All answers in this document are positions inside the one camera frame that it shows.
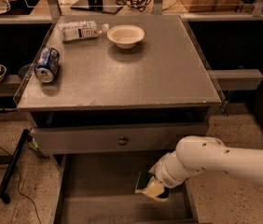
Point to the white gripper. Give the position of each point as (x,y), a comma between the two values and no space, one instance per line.
(164,175)

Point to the green and yellow sponge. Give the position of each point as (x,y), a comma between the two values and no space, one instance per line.
(142,181)

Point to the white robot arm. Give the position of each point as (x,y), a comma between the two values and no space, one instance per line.
(195,155)

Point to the grey top drawer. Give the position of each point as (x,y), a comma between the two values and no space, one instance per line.
(118,138)

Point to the round brass drawer knob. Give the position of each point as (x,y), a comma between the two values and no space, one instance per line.
(122,141)

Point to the grey open middle drawer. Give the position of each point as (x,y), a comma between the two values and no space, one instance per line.
(99,188)

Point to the grey drawer cabinet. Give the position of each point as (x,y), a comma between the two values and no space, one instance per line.
(163,79)

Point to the black bar on floor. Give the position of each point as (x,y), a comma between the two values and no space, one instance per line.
(11,167)

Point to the white paper bowl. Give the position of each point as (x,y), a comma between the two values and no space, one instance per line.
(126,36)

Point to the blue soda can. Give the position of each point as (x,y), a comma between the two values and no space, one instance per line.
(46,68)

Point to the clear plastic water bottle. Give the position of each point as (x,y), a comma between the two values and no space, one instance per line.
(77,30)

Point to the black monitor stand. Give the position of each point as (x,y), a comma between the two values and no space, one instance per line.
(102,6)

